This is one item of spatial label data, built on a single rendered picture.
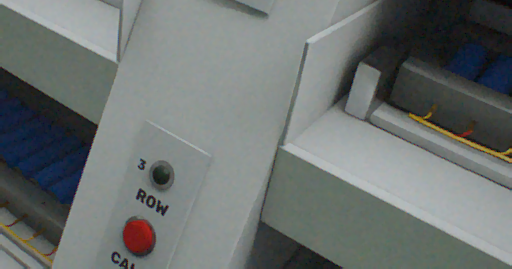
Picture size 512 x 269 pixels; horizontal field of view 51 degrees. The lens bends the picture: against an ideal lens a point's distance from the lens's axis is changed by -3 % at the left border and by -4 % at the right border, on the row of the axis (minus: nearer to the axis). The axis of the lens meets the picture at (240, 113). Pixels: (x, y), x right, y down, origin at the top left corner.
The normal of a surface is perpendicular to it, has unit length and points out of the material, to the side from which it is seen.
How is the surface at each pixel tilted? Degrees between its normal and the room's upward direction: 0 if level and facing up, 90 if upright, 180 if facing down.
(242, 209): 90
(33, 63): 112
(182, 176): 90
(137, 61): 90
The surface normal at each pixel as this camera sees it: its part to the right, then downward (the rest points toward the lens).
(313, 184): -0.55, 0.36
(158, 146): -0.44, 0.01
